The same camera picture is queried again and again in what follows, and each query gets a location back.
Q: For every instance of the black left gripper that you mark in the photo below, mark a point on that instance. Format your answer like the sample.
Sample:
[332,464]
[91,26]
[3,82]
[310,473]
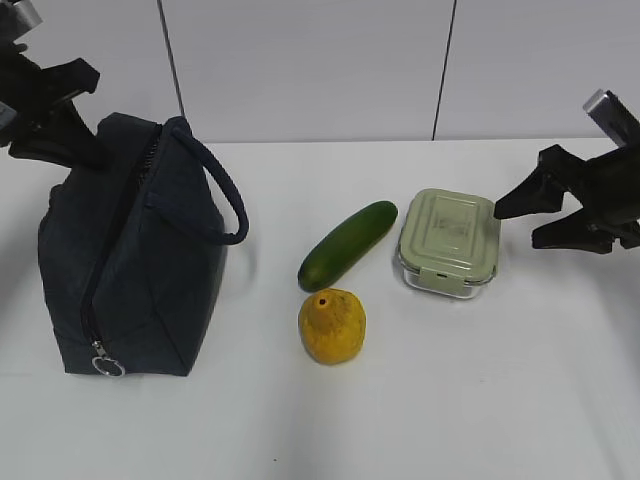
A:
[32,97]

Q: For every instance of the dark blue lunch bag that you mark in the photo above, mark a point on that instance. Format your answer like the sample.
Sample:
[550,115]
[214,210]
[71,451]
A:
[132,257]

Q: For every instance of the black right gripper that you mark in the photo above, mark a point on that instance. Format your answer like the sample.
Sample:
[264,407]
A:
[607,188]

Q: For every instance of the dark green cucumber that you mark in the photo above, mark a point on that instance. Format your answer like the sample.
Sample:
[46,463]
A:
[345,245]

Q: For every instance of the yellow lemon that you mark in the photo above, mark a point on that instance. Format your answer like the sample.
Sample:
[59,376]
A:
[332,326]

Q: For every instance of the green lid glass container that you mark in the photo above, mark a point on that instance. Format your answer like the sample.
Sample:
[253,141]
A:
[449,243]

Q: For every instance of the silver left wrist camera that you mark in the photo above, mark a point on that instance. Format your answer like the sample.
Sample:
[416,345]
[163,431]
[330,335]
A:
[17,19]

